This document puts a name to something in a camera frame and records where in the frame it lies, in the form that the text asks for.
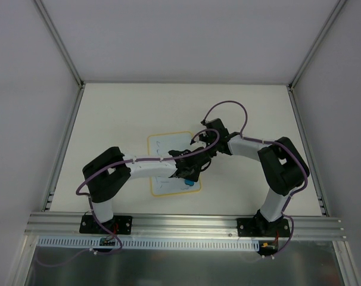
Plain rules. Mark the aluminium mounting rail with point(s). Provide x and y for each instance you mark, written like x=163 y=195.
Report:
x=185 y=226

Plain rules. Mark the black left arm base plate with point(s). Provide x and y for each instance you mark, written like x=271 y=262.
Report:
x=120 y=225

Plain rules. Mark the aluminium frame post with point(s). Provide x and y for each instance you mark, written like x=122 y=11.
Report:
x=48 y=22
x=318 y=41

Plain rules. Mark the yellow framed small whiteboard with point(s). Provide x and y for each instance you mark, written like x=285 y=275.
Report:
x=158 y=145

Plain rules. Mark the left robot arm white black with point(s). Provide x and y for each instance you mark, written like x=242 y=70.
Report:
x=109 y=172

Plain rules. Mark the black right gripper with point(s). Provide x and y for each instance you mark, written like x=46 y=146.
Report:
x=207 y=139

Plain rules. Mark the right aluminium frame post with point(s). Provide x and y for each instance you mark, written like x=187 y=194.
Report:
x=318 y=41

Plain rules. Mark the blue foam whiteboard eraser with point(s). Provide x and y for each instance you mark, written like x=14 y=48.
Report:
x=189 y=183

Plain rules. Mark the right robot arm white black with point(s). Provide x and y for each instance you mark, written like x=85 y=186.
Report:
x=284 y=169

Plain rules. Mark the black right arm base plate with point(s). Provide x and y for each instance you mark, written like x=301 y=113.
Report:
x=251 y=227

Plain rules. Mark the white slotted cable duct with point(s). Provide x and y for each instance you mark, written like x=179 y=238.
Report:
x=150 y=243

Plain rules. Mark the left aluminium frame post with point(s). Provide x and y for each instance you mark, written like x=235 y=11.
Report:
x=48 y=22

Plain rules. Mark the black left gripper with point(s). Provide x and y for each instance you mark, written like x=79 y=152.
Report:
x=195 y=164

